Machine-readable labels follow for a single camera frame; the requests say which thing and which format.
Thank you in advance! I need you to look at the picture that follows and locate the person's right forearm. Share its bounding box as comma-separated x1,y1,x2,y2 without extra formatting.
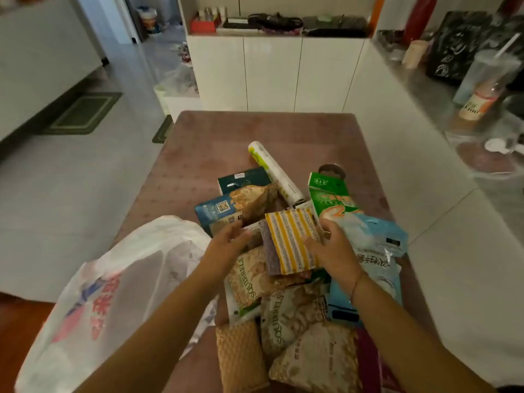
349,272,497,393

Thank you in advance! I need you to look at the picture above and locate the black patterned bag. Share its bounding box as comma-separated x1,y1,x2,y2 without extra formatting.
425,10,524,85

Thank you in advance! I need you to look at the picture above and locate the small dark green mat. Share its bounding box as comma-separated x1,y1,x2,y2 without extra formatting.
152,115,175,144

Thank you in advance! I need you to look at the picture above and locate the light blue plastic packet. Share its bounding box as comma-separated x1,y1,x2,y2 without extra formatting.
323,212,409,326

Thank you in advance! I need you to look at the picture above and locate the yellow striped sponge pack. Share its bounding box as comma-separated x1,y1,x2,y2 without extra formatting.
260,206,325,277

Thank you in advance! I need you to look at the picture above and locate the red bottle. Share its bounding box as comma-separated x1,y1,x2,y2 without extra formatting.
401,0,439,46

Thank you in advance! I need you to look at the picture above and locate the person's left forearm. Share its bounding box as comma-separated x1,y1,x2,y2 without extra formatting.
75,264,225,393

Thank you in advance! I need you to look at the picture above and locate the waffle patterned biscuit packet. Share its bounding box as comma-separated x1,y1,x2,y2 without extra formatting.
215,319,271,393

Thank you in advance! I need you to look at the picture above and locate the dark flat case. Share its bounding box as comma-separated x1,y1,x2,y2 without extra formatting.
302,14,368,38

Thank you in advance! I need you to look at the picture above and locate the white plastic shopping bag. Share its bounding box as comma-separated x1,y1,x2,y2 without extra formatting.
14,215,218,393

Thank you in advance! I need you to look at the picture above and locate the beige nut snack packet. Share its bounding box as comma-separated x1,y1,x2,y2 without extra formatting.
268,322,362,393
260,281,329,358
224,245,307,326

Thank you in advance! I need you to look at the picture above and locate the dark red packet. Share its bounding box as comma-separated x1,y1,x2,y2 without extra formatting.
355,326,404,393

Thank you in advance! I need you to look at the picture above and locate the green box with handle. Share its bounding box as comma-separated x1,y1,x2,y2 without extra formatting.
307,163,364,221

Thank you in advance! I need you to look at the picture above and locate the white cabinet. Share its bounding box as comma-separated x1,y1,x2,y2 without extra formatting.
186,34,366,114

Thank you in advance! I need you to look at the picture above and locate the white roll with green end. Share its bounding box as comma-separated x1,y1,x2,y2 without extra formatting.
248,141,306,208

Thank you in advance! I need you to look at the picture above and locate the person's right hand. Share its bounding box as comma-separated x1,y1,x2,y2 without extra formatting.
302,218,365,290

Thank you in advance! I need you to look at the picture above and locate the black bundle of cables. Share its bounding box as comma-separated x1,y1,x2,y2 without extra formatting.
247,12,304,32

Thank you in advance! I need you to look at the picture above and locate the green door mat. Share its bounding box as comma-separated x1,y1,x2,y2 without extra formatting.
42,91,123,136

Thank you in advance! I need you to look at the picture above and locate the person's left hand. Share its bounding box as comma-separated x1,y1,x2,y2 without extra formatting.
203,221,254,285

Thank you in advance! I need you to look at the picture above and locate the red box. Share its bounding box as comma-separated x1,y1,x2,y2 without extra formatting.
190,14,222,35

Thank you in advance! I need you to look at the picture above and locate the clear plastic bag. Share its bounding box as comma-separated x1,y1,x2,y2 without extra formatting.
163,62,200,97

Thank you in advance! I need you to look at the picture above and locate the thin string bracelet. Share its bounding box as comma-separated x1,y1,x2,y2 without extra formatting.
349,271,368,304

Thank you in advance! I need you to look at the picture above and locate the white plastic spoon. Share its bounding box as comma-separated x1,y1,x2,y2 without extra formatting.
484,136,524,156

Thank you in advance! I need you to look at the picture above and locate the blue and brown snack packet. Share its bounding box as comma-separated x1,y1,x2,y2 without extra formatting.
194,183,280,239

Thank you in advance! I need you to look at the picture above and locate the white bucket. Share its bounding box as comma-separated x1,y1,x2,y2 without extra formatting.
137,6,160,35

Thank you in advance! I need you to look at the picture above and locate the dark green packet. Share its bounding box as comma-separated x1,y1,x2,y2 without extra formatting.
217,166,273,196

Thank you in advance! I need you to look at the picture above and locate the plastic cup with straw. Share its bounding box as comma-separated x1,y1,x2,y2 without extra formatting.
452,33,522,122

